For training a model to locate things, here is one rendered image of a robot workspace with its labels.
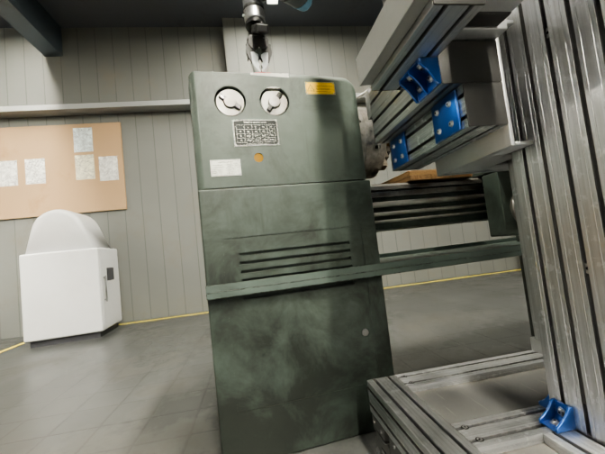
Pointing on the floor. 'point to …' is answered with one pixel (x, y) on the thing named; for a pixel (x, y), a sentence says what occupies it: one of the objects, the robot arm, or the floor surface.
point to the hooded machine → (67, 281)
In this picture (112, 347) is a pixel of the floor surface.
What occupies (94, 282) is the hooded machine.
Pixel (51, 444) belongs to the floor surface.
